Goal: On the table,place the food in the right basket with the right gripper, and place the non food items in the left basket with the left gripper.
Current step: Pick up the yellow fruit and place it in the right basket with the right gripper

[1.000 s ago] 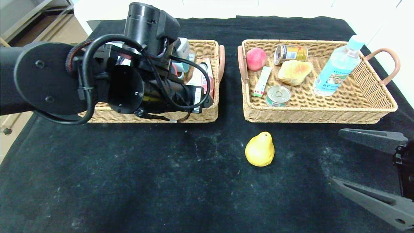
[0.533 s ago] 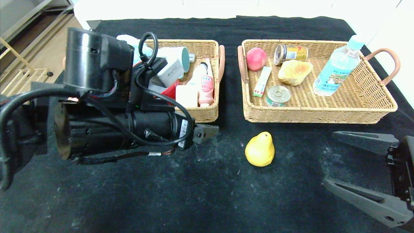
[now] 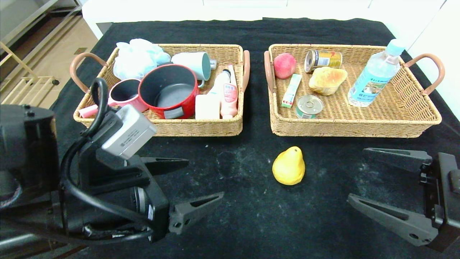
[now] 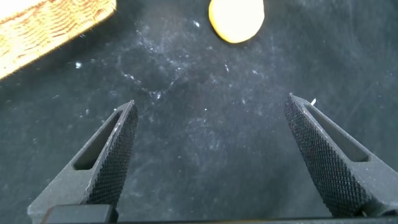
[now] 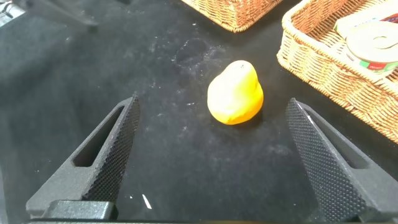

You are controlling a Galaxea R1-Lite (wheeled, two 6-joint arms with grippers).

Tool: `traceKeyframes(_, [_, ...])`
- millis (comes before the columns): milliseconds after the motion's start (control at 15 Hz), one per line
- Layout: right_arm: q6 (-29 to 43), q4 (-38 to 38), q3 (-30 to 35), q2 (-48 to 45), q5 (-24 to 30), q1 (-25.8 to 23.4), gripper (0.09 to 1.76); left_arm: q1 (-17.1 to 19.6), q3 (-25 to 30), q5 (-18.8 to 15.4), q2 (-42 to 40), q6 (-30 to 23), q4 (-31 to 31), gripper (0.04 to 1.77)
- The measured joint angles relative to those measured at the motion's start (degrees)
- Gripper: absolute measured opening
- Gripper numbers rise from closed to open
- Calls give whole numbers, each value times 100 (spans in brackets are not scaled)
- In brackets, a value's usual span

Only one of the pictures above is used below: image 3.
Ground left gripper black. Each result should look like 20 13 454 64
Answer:
82 155 225 243

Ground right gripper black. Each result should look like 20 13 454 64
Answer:
346 147 460 253

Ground white soap bar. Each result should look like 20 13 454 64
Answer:
195 94 221 120

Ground pink lotion tube white cap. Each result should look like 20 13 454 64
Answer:
220 83 239 119

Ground red pot with black handles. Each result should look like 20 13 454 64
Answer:
138 64 201 120

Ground yellow pear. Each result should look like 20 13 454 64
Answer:
272 146 306 186

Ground white bottle with black tip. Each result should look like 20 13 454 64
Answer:
208 69 231 96

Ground small tin can green label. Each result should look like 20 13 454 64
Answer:
295 95 323 119

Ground golden striped bread roll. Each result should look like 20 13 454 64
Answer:
308 67 348 96

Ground green chewing gum pack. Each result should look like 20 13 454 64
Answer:
281 74 303 109

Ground yellow drink can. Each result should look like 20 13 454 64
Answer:
304 49 342 74

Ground black table cloth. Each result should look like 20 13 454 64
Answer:
0 18 460 259

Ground pink plastic water scoop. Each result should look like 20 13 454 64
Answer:
78 79 149 118

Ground clear water bottle blue cap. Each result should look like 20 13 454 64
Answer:
348 39 406 108

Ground light blue mesh bath pouf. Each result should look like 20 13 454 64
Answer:
114 38 171 81

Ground pink peach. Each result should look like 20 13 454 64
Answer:
273 53 297 80

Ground white cabinet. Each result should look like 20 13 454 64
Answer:
82 0 446 42

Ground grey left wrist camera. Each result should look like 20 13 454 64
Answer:
101 104 158 160

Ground woven wicker basket brown handles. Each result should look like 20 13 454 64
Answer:
264 44 445 138
71 44 250 137

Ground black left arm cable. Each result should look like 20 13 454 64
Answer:
59 77 156 246

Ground teal mug with handle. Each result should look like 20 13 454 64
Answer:
171 51 211 88

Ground grey metal shelf frame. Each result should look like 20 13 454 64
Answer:
0 0 84 54

